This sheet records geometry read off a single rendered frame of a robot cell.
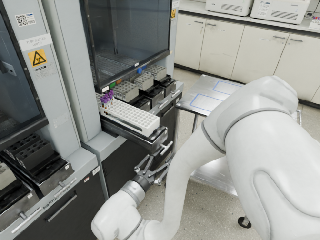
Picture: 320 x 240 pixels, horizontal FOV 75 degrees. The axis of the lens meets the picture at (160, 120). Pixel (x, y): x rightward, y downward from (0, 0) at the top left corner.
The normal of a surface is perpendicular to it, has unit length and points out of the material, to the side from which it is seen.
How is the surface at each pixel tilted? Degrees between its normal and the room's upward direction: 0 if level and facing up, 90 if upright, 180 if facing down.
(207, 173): 0
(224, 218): 0
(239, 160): 68
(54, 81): 90
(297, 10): 88
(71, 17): 90
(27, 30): 90
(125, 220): 40
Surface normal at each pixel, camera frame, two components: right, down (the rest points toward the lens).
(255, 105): -0.36, -0.73
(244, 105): -0.62, -0.68
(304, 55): -0.54, 0.51
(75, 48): 0.84, 0.36
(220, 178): 0.04, -0.79
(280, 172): -0.54, -0.57
